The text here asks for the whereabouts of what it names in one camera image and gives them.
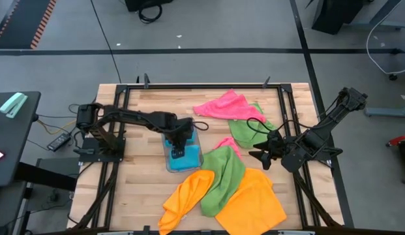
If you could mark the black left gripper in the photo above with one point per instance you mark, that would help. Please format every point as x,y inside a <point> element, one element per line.
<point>181,132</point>

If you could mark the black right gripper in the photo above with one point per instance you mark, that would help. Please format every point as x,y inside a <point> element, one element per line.
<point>278,143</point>

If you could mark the clear plastic bin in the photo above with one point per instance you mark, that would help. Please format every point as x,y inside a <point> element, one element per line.
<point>199,143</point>

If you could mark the green microfiber towel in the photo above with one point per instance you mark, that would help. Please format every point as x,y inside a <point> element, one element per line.
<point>244,135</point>
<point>221,182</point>

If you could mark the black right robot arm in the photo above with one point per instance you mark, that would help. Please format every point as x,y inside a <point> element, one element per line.
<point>319,140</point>

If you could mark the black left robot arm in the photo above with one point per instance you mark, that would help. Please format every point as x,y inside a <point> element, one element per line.
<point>133,119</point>

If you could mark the pink microfiber towel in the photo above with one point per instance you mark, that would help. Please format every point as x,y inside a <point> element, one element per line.
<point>230,143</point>
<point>228,107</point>

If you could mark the orange microfiber towel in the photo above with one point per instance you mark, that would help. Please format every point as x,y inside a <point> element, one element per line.
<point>182,202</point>
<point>251,209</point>

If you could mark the black power adapter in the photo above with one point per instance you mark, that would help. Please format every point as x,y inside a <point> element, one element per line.
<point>58,142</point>

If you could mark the grey table foot bar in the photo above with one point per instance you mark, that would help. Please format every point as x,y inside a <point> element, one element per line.
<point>391,112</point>

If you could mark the red and black chair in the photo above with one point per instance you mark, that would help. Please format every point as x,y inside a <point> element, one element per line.
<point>398,140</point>

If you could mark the black desk underframe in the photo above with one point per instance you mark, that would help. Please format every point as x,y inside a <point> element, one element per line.
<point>42,176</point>

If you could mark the black caster wheel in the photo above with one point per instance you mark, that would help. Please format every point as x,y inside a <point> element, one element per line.
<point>393,77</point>

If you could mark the black equipment box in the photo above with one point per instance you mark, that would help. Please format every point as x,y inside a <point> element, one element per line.
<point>146,4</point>

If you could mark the black desk base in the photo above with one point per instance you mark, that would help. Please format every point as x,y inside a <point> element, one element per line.
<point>332,16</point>

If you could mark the black side desk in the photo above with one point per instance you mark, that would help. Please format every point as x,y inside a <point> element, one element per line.
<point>13,147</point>

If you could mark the mint green stapler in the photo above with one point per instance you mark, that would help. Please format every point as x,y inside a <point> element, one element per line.
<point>13,104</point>

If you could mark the grey desk leg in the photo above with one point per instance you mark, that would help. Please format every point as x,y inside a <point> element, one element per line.
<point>378,26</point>

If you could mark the black mat with orange stripes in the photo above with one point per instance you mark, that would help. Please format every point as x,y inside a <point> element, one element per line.
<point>23,23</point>

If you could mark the black metal table frame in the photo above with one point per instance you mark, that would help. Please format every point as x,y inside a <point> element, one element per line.
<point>189,86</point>

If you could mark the black frame clamp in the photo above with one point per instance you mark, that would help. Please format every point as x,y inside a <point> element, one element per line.
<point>265,83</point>
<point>146,80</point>
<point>146,230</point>

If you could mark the grey metal bracket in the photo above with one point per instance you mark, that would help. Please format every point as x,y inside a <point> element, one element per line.
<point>114,233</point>
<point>296,233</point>

